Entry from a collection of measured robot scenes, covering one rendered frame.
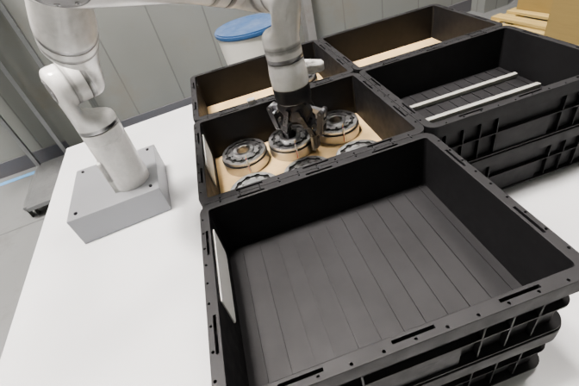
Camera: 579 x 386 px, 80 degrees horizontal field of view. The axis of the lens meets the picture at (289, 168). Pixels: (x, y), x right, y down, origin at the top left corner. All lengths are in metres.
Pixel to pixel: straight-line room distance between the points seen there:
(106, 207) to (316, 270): 0.59
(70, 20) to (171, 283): 0.52
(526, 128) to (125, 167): 0.88
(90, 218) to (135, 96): 2.26
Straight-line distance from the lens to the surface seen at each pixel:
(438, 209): 0.62
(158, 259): 0.87
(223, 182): 0.76
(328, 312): 0.51
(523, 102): 0.73
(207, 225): 0.53
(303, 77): 0.67
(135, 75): 3.11
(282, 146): 0.76
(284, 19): 0.62
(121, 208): 0.97
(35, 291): 1.02
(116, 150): 0.91
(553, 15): 3.12
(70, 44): 0.65
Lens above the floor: 1.28
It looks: 37 degrees down
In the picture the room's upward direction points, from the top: 15 degrees counter-clockwise
